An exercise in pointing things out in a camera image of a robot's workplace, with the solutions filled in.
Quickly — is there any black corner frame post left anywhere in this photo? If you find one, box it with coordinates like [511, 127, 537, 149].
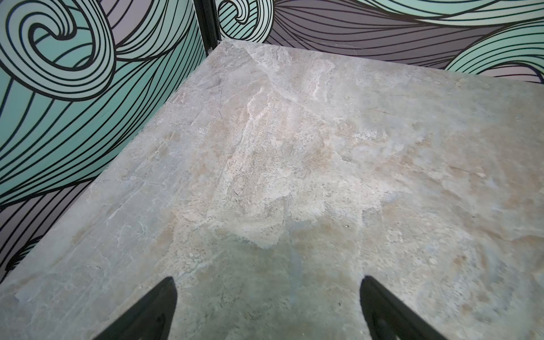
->
[194, 0, 221, 55]

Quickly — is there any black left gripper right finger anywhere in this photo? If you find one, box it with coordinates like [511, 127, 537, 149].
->
[360, 276, 446, 340]

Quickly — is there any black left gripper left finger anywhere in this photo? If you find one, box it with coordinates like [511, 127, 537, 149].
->
[95, 276, 177, 340]

